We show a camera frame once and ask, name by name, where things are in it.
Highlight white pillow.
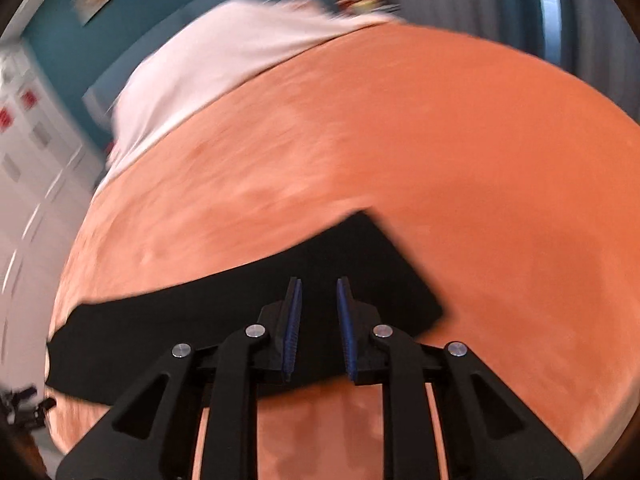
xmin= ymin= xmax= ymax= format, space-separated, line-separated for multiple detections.
xmin=92 ymin=0 xmax=406 ymax=196

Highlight white wardrobe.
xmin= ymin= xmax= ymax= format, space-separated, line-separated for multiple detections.
xmin=0 ymin=35 xmax=106 ymax=376

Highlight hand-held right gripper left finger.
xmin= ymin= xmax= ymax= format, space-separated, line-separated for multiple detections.
xmin=55 ymin=276 xmax=304 ymax=480

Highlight black pants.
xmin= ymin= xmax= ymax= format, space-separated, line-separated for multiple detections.
xmin=45 ymin=208 xmax=445 ymax=407

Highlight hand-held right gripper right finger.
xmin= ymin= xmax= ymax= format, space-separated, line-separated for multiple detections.
xmin=336 ymin=276 xmax=583 ymax=480

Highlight blue padded headboard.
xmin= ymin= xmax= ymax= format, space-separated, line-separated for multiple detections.
xmin=82 ymin=0 xmax=333 ymax=131

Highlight grey curtain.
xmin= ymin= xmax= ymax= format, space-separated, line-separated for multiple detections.
xmin=390 ymin=0 xmax=640 ymax=126

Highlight orange blanket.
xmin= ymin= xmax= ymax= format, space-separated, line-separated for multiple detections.
xmin=47 ymin=22 xmax=640 ymax=480

